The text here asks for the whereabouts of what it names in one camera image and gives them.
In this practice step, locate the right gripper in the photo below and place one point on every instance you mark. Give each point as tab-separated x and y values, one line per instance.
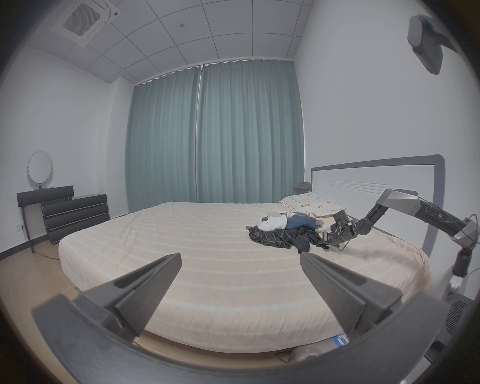
341	236

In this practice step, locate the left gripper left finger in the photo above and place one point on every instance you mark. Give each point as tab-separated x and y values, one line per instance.
138	296

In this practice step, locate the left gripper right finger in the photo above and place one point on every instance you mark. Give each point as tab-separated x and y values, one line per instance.
337	292

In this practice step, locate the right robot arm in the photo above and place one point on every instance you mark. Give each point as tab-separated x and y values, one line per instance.
399	202

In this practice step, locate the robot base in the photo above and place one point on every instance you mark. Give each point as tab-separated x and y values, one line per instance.
457	315

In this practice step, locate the pile of clothes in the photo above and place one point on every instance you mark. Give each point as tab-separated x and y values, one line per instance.
275	222

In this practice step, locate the bed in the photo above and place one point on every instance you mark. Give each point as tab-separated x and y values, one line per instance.
225	262

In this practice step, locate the white printed pillow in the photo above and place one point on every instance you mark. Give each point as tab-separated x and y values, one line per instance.
315	204

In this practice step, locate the grey bedside table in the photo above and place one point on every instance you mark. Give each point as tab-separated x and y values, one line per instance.
304	186

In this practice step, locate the black satin garment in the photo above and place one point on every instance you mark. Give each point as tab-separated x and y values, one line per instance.
270	236

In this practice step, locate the black chest of drawers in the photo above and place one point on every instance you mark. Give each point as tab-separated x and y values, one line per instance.
75	217

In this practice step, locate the black dressing table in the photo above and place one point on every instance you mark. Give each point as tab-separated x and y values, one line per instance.
45	195

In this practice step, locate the blue-green curtain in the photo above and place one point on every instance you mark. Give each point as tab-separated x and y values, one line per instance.
251	131
161	142

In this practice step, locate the round white framed mirror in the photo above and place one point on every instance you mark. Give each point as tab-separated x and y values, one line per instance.
40	168

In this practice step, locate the ceiling air conditioner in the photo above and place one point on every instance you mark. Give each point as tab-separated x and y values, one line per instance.
82	18

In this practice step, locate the white wall socket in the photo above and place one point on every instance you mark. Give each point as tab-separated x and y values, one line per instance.
19	227

